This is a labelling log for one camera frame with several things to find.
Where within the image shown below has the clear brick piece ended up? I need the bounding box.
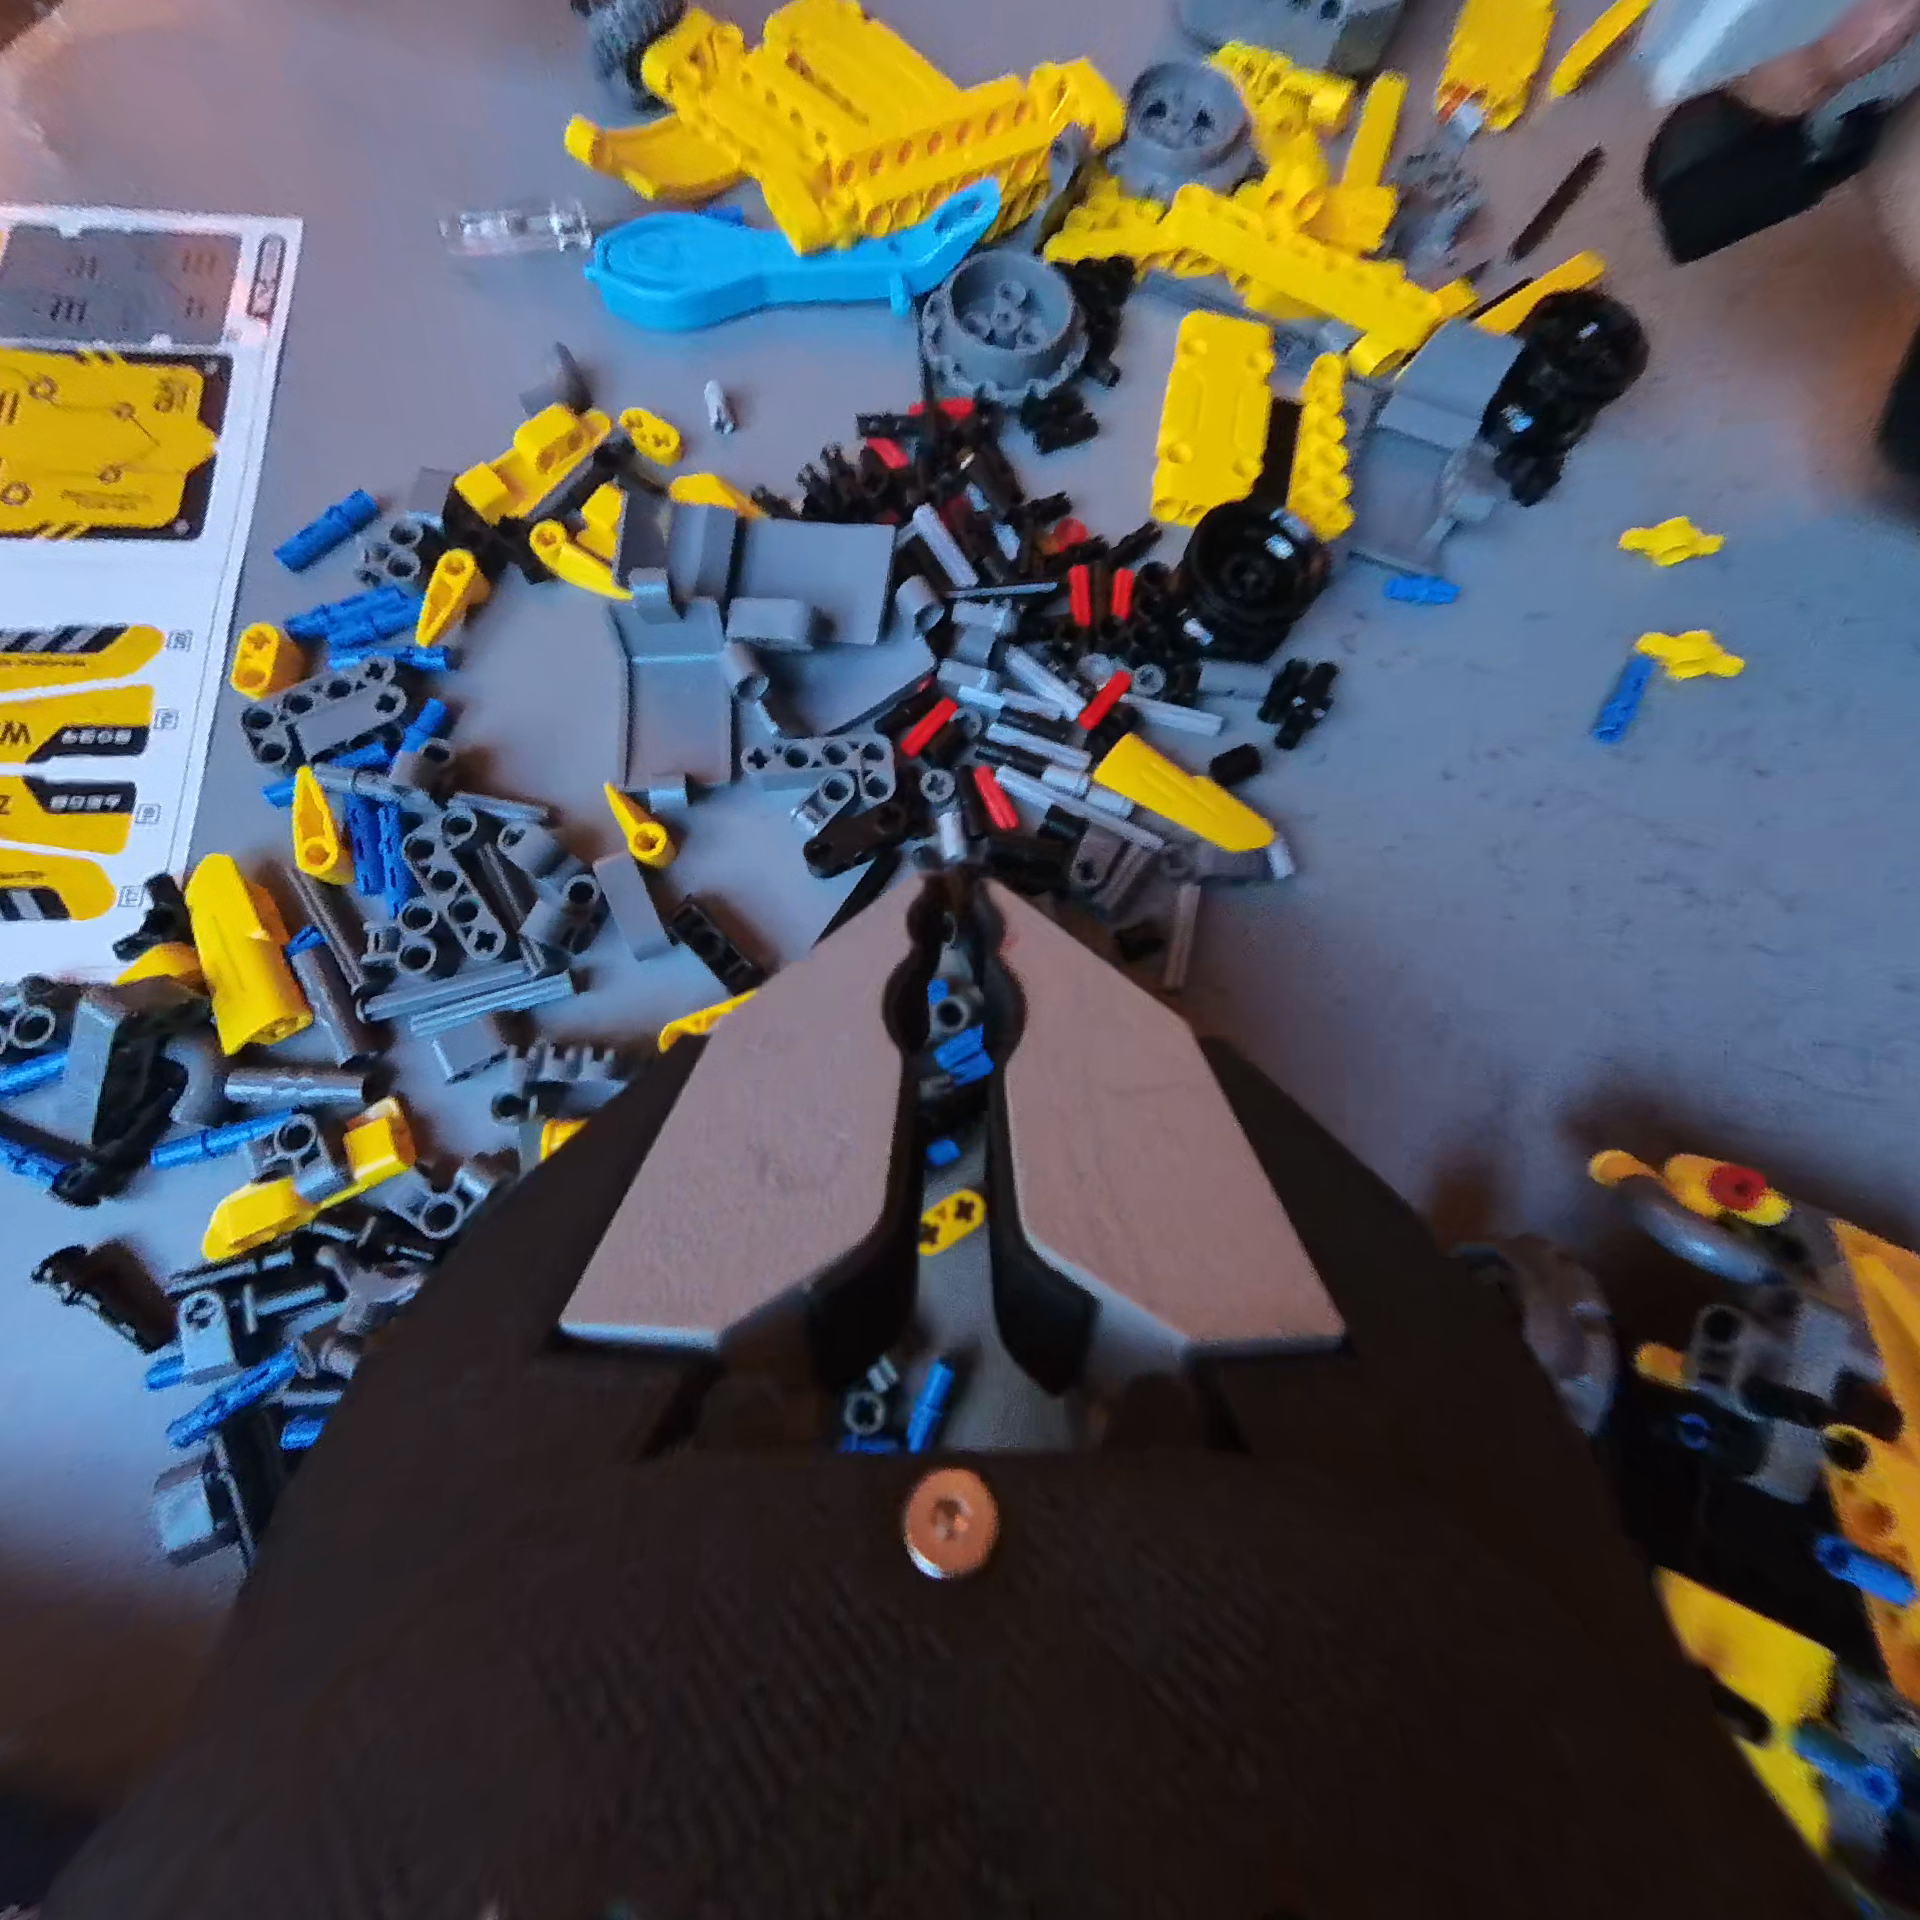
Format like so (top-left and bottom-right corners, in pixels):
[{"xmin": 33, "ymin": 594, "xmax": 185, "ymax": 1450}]
[{"xmin": 440, "ymin": 202, "xmax": 595, "ymax": 255}]

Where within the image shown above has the blue brick separator tool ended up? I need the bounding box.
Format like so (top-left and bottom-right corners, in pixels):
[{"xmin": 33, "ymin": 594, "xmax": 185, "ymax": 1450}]
[{"xmin": 586, "ymin": 176, "xmax": 1004, "ymax": 336}]

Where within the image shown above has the grey wheel hub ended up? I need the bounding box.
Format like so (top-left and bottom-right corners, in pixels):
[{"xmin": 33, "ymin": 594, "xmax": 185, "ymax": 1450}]
[
  {"xmin": 919, "ymin": 246, "xmax": 1086, "ymax": 403},
  {"xmin": 1119, "ymin": 59, "xmax": 1258, "ymax": 191}
]

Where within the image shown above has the heap of large yellow beams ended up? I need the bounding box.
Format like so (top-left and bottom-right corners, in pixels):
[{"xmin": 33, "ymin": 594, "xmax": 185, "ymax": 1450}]
[{"xmin": 568, "ymin": 0, "xmax": 1654, "ymax": 548}]

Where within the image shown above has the grey motor block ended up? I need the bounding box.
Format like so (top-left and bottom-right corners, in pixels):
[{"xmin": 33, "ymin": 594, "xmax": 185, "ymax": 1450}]
[{"xmin": 1178, "ymin": 0, "xmax": 1414, "ymax": 78}]

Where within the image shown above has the yellow toy brick car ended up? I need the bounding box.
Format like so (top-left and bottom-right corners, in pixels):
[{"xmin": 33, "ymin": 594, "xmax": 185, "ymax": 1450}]
[{"xmin": 1476, "ymin": 1147, "xmax": 1920, "ymax": 1907}]

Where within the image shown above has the pile of small brick connectors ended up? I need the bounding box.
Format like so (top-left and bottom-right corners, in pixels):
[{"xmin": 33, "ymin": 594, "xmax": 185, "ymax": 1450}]
[{"xmin": 0, "ymin": 343, "xmax": 1346, "ymax": 1562}]

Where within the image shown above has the yellow sticker sheet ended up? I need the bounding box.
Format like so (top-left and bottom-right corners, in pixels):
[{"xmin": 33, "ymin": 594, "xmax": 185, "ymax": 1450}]
[{"xmin": 0, "ymin": 202, "xmax": 305, "ymax": 986}]

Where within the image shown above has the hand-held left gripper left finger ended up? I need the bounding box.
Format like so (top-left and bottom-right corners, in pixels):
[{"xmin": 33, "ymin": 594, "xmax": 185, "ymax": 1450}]
[{"xmin": 559, "ymin": 877, "xmax": 951, "ymax": 1389}]

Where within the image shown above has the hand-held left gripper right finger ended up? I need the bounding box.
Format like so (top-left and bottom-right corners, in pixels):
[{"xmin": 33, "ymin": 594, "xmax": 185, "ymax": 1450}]
[{"xmin": 967, "ymin": 882, "xmax": 1350, "ymax": 1397}]

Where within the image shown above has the person's right hand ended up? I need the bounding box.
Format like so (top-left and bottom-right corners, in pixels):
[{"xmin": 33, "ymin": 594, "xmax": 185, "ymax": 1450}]
[{"xmin": 1776, "ymin": 0, "xmax": 1920, "ymax": 118}]

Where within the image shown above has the grey desk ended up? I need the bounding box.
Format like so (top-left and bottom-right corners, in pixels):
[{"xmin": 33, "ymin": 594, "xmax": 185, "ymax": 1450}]
[{"xmin": 0, "ymin": 0, "xmax": 1920, "ymax": 1771}]

